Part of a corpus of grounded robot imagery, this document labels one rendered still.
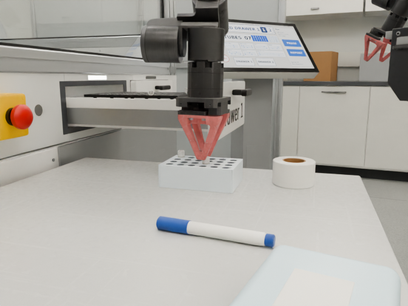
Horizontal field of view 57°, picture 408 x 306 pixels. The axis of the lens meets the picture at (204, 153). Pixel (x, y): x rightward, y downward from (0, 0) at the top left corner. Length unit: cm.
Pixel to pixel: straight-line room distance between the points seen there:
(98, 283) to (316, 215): 29
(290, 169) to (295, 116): 316
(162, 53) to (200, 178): 20
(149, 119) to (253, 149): 109
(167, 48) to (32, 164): 36
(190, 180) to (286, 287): 37
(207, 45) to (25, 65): 35
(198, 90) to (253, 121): 121
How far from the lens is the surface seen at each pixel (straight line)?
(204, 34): 58
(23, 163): 77
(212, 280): 35
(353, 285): 28
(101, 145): 99
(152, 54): 60
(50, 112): 83
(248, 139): 178
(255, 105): 178
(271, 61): 173
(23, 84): 77
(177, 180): 61
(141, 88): 114
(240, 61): 165
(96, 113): 83
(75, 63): 91
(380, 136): 375
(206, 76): 58
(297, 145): 382
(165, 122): 76
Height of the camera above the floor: 94
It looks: 11 degrees down
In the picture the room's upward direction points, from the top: straight up
